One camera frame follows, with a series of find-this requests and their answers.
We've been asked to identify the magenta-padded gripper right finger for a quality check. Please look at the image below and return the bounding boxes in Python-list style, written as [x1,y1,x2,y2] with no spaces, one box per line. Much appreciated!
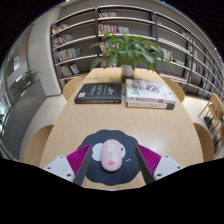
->
[134,143,184,185]

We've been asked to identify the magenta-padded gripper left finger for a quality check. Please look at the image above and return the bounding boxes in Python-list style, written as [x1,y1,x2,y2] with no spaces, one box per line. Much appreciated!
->
[43,143,94,187]

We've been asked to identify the pink computer mouse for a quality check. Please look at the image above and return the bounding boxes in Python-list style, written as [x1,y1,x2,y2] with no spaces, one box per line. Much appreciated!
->
[100,139,124,173]

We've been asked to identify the black fuzzy-creature mouse pad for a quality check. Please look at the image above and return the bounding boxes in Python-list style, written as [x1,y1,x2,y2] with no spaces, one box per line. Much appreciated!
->
[75,129,143,187]

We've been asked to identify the tan curved wooden chair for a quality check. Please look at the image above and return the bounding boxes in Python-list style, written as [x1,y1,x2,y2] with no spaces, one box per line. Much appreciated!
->
[161,76,186,104]
[23,124,55,167]
[62,75,86,101]
[192,122,215,163]

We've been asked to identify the thick book red-lettered spine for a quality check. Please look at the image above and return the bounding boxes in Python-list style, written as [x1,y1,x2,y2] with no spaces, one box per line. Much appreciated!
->
[126,100,176,111]

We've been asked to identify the group of slatted wooden chairs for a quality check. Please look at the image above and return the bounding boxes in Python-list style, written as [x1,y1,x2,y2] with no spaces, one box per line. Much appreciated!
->
[197,92,224,156]

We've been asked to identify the white illustrated cover book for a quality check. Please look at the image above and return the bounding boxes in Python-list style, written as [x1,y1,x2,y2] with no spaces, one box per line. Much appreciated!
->
[125,78,177,105]

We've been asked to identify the black hardcover book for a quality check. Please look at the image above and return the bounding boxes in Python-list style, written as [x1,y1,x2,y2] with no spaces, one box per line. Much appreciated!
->
[74,82,123,105]

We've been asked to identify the small green background plant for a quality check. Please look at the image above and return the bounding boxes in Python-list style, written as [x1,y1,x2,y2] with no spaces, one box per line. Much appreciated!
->
[22,69,39,89]

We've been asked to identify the green potted plant white pot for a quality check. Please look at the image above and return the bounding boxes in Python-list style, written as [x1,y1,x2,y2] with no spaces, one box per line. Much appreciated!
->
[89,32,175,81]

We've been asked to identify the grey wall bookshelf unit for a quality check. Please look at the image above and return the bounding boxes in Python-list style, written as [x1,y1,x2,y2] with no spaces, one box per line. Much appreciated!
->
[49,4,224,102]

